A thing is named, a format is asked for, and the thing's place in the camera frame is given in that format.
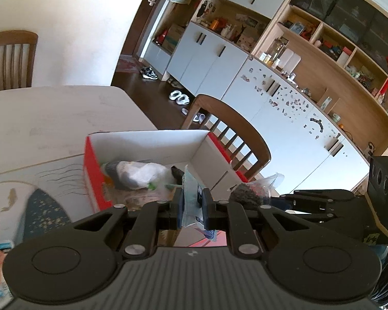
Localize clear blue printed packet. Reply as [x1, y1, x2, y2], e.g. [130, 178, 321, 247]
[180, 164, 221, 241]

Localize pair of dark sneakers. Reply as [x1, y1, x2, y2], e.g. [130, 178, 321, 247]
[141, 66, 159, 80]

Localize pair of white slippers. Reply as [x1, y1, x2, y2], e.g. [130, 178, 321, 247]
[169, 90, 190, 106]
[181, 107, 206, 124]

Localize light blue printed table mat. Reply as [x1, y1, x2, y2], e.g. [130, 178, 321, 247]
[0, 153, 88, 301]

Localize grey white snack packet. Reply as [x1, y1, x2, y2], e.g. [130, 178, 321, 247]
[102, 160, 183, 191]

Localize wooden curved-back chair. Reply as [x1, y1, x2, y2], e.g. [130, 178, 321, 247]
[180, 94, 272, 182]

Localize white desktop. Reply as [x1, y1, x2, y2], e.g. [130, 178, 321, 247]
[0, 85, 160, 181]

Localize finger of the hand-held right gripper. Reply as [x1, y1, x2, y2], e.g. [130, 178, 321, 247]
[286, 208, 354, 231]
[271, 189, 358, 210]

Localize cardboard box on shelf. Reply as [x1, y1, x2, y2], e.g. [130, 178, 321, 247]
[161, 24, 185, 54]

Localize white plastic container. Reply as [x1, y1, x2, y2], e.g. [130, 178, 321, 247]
[275, 48, 302, 72]

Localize wooden slat-back chair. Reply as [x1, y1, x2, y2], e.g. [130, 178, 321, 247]
[0, 30, 39, 93]

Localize dark cake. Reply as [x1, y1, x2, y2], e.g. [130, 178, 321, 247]
[228, 172, 285, 211]

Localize clear glass jars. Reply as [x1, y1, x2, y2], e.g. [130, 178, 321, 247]
[261, 38, 289, 69]

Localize light blue snack packet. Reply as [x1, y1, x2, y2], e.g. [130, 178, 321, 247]
[0, 239, 14, 301]

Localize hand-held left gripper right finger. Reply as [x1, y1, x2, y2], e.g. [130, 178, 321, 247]
[201, 188, 315, 259]

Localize white wooden wall cabinet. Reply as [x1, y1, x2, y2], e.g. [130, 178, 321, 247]
[138, 0, 388, 197]

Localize red cardboard box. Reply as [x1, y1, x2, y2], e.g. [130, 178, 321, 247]
[82, 130, 250, 213]

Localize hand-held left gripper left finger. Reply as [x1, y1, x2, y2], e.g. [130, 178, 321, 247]
[72, 187, 185, 259]

